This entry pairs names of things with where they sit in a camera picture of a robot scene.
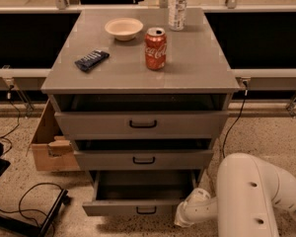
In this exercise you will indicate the grey bottom drawer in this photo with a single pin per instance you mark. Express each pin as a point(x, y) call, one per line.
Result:
point(147, 192)

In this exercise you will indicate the grey drawer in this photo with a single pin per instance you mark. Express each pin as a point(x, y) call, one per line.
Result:
point(140, 117)
point(143, 154)
point(147, 192)

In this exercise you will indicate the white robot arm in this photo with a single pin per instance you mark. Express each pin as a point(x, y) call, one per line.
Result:
point(248, 191)

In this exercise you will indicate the grey drawer cabinet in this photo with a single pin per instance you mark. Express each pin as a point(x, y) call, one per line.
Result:
point(194, 66)

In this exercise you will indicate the grey top drawer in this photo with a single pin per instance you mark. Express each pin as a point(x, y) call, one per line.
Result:
point(140, 117)

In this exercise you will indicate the grey middle drawer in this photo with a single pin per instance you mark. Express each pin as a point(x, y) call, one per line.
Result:
point(143, 154)

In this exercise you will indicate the red cola can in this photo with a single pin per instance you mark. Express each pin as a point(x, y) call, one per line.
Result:
point(155, 48)

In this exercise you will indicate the dark blue snack packet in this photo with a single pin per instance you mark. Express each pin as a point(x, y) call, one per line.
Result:
point(89, 61)

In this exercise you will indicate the beige bowl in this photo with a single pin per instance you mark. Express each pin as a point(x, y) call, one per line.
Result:
point(123, 29)

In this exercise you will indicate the brown cardboard box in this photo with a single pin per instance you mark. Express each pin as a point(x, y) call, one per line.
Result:
point(51, 151)

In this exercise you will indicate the clear plastic water bottle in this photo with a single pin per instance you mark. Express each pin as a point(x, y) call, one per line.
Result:
point(177, 12)

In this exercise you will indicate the black stand base left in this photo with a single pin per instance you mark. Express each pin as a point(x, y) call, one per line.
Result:
point(18, 222)

